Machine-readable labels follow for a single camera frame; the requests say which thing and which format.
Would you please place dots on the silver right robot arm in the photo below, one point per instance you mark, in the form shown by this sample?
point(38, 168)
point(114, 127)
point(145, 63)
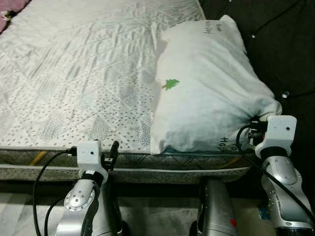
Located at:
point(283, 182)

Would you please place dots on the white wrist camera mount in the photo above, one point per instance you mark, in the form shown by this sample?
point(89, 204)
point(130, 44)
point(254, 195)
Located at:
point(278, 132)
point(88, 155)

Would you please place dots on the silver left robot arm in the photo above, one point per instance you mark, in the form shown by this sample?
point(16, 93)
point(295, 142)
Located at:
point(76, 206)

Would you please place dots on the right robot leg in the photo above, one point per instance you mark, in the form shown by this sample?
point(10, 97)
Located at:
point(214, 211)

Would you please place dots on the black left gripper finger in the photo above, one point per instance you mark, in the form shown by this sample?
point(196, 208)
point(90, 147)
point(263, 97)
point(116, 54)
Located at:
point(115, 148)

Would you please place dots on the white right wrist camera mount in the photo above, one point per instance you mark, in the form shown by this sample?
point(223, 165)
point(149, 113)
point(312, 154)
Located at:
point(278, 132)

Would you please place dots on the dark bed frame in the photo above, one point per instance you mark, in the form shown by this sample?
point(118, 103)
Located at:
point(147, 189)

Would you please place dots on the white quilted mattress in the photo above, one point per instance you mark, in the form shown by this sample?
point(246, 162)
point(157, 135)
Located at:
point(74, 73)

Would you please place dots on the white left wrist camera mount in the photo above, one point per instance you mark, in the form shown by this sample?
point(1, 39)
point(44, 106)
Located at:
point(88, 155)

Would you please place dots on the black tufted headboard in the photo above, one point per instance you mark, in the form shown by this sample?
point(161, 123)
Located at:
point(285, 49)

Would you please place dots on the small blue white object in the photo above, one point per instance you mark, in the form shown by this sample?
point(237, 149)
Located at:
point(263, 212)

